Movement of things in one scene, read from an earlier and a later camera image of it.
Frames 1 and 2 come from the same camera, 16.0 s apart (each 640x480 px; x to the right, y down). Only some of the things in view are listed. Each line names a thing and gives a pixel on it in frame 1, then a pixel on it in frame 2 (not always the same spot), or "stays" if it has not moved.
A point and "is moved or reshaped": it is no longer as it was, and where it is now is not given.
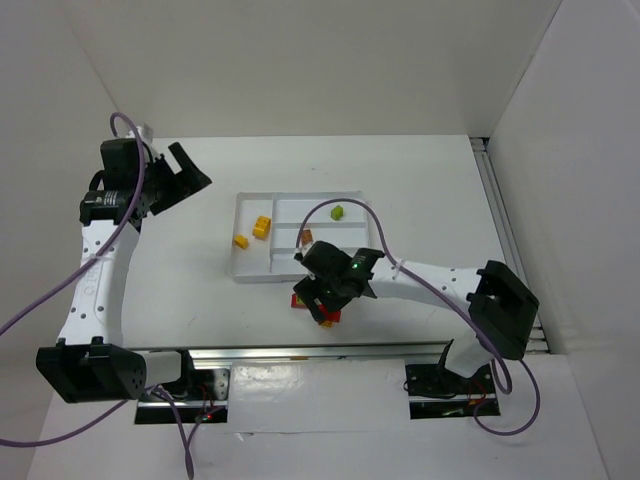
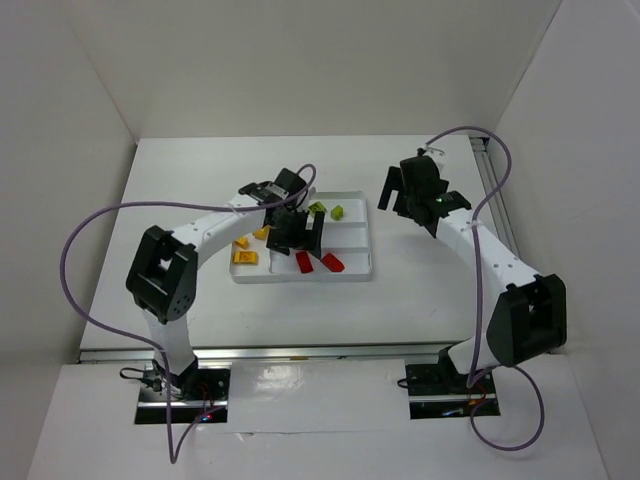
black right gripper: [314, 295] -> [398, 189]
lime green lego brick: [336, 213] stays
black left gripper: [163, 181] -> [295, 238]
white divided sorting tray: [271, 222] stays
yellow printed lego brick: [261, 227] stays
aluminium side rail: [483, 153] stays
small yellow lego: [241, 241] stays
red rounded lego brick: [333, 316] is moved or reshaped
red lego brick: [294, 302] is moved or reshaped
